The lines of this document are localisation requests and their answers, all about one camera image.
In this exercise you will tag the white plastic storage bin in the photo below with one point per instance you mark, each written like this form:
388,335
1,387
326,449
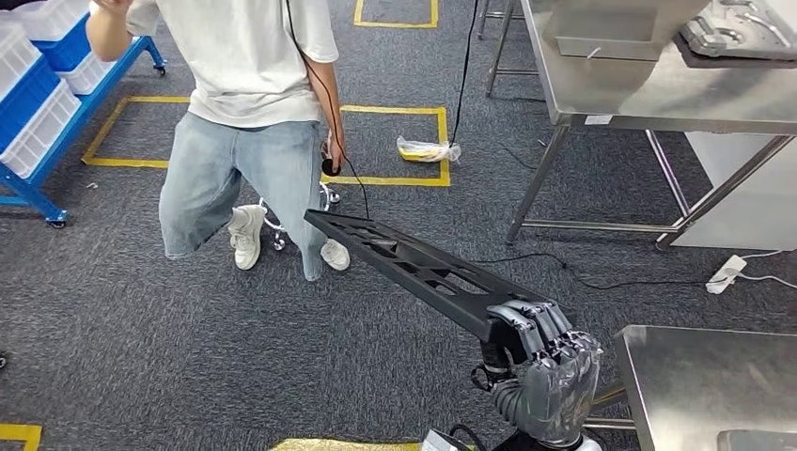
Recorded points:
15,62
37,134
87,73
50,18

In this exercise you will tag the black handheld controller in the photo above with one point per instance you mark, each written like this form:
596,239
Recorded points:
329,168

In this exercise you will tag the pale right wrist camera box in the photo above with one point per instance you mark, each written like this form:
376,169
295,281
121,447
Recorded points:
436,443

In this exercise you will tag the white cabinet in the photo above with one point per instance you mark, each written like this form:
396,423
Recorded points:
747,199

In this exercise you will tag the white label sticker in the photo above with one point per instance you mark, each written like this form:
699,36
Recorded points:
599,119

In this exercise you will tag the person's right forearm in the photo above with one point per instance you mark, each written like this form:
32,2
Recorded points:
109,37

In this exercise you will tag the yellow floor tape marking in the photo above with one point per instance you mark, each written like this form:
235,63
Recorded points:
405,181
104,134
342,446
18,432
398,25

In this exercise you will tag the grey metal part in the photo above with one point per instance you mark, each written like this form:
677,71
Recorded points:
735,28

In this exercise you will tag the stainless steel box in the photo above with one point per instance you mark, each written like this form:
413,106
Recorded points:
622,31

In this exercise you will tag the chrome stool base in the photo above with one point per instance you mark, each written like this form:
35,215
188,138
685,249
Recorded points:
278,241

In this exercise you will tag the stainless steel workbench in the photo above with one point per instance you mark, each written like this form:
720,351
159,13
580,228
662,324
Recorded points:
654,93

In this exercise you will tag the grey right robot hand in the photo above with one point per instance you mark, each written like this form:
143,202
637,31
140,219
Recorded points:
554,392

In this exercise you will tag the dark flat tray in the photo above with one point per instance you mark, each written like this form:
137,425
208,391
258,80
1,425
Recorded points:
716,62

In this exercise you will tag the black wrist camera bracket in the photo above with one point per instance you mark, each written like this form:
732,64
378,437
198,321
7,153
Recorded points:
517,443

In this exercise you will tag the person's left forearm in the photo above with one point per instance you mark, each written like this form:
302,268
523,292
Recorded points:
329,106

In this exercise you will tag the plastic wrapped yellow bundle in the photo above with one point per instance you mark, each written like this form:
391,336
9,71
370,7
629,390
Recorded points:
426,150

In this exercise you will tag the blue metal shelf rack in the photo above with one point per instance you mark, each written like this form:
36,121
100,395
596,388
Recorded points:
28,193

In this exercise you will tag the blue plastic storage bin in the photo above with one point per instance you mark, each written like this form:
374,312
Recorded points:
65,46
28,99

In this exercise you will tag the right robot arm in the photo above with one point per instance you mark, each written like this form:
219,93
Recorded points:
590,445

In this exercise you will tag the person's right hand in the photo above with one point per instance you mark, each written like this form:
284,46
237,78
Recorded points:
113,5

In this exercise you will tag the person's left hand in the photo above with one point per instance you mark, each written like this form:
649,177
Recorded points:
335,149

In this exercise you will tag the person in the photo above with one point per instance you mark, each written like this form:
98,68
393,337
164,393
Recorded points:
249,62

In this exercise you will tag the white power strip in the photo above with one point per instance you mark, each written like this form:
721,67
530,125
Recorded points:
725,274

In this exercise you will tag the black license plate frame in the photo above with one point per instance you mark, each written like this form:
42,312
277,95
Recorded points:
467,314

